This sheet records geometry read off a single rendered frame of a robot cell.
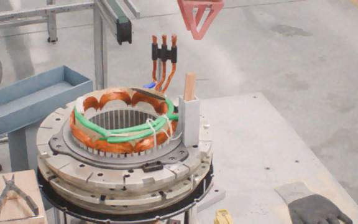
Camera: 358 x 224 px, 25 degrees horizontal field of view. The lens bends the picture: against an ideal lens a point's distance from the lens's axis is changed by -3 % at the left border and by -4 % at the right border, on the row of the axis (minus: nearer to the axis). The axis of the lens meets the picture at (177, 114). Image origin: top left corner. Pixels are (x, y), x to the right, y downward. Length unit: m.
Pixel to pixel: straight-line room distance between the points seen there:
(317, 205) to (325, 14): 3.23
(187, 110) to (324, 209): 0.53
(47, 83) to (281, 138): 0.64
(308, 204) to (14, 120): 0.67
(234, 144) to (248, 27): 2.67
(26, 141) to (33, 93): 0.13
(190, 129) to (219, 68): 2.77
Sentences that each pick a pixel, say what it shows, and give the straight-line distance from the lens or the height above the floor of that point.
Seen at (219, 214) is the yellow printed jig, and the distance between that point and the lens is 1.78.
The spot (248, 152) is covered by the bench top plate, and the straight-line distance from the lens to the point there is 2.04.
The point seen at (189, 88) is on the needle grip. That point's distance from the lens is 1.40.
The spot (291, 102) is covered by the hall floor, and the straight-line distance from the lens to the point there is 3.91.
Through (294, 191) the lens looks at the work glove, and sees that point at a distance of 1.89.
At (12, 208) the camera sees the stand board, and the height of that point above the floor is 1.06.
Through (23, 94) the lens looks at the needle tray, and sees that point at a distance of 1.78.
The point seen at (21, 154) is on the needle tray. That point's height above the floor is 0.93.
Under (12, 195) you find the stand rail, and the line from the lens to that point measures 1.38.
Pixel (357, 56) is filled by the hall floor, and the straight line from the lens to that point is 4.47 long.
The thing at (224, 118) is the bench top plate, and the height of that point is 0.78.
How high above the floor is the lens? 1.86
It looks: 30 degrees down
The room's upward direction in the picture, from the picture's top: 1 degrees clockwise
